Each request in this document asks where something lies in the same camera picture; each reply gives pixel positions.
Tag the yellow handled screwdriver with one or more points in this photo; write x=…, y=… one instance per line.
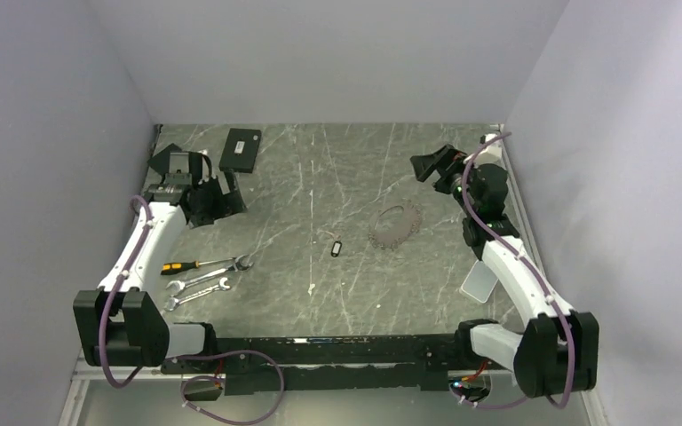
x=174, y=268

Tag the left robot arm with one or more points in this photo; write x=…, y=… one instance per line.
x=118, y=323

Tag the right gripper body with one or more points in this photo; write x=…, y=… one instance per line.
x=448, y=181

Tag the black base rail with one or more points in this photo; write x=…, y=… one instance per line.
x=250, y=365

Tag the aluminium frame rail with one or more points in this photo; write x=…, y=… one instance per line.
x=84, y=375

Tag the black key tag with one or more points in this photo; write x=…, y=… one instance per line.
x=336, y=248

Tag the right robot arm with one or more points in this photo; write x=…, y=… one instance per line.
x=557, y=352

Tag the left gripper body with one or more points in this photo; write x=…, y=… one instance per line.
x=213, y=202

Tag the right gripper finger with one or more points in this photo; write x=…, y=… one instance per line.
x=442, y=158
x=423, y=166

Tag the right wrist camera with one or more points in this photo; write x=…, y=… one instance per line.
x=493, y=154

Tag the black box with label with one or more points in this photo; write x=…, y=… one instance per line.
x=241, y=150

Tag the large beaded keyring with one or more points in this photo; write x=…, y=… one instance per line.
x=392, y=237

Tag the translucent plastic card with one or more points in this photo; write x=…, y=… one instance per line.
x=479, y=283

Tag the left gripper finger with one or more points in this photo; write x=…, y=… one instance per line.
x=173, y=159
x=233, y=201

